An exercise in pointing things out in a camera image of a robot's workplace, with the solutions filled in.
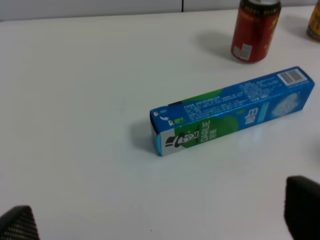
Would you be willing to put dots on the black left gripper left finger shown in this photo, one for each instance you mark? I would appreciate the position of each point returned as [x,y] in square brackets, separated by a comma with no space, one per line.
[19,223]

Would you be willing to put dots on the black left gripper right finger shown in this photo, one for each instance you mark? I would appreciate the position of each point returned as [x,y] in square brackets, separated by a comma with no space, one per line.
[302,208]

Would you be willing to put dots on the blue green toothpaste box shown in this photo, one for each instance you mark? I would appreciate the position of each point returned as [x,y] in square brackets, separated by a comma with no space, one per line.
[221,112]

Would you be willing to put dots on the yellow drink can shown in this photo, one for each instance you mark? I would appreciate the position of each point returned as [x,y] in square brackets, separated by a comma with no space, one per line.
[313,29]

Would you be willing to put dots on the red soda can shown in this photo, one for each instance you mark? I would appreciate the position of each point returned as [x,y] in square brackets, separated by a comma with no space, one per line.
[254,29]

